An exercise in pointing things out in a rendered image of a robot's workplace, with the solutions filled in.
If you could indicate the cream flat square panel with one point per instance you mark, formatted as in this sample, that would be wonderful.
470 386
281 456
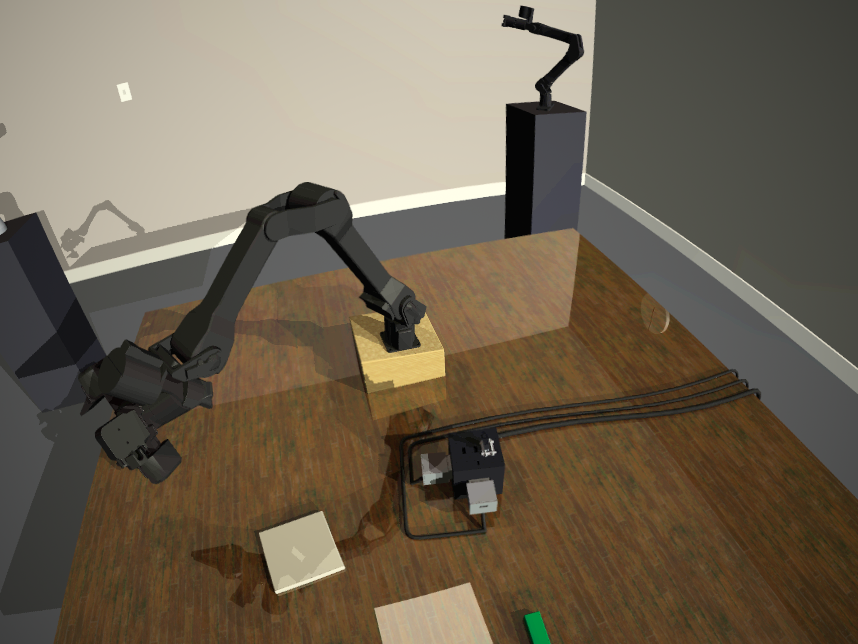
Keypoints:
300 552

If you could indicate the green rectangular block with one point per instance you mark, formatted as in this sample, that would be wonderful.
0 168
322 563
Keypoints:
535 627

